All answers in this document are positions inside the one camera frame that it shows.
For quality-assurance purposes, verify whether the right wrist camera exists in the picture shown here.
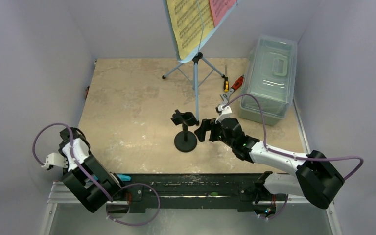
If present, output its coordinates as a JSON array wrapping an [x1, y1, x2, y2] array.
[[215, 104, 232, 123]]

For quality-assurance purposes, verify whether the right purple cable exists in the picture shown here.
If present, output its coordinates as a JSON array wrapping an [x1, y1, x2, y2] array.
[[222, 94, 364, 182]]

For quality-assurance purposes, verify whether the teal microphone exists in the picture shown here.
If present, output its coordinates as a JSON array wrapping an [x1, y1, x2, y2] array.
[[117, 174, 131, 182]]

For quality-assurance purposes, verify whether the yellow black screwdriver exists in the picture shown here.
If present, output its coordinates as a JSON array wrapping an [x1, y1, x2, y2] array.
[[223, 65, 230, 93]]

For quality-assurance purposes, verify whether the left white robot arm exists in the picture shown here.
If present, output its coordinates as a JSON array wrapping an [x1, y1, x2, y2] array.
[[59, 127, 126, 212]]

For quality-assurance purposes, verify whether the pink sheet music page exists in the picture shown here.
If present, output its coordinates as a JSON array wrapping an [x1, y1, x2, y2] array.
[[209, 0, 238, 27]]

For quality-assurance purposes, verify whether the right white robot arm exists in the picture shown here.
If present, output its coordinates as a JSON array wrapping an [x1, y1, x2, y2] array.
[[194, 117, 345, 209]]

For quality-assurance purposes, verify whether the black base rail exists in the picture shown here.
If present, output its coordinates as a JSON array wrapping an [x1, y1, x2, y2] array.
[[114, 172, 286, 213]]

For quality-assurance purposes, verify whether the light blue music stand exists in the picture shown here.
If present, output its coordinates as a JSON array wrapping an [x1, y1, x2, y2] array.
[[162, 0, 238, 119]]

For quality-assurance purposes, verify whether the yellow sheet music page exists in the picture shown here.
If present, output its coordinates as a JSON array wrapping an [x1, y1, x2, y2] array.
[[164, 0, 214, 61]]

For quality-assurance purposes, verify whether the black microphone desk stand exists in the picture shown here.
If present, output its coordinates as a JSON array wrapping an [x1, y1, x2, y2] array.
[[171, 110, 199, 153]]

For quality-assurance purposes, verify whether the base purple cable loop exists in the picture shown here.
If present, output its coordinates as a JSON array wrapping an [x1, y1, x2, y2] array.
[[105, 183, 162, 227]]

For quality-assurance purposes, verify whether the red handled adjustable wrench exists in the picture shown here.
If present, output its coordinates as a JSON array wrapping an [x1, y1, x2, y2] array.
[[220, 75, 244, 105]]

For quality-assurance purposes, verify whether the clear plastic storage box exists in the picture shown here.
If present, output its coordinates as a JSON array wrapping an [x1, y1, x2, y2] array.
[[238, 35, 298, 126]]

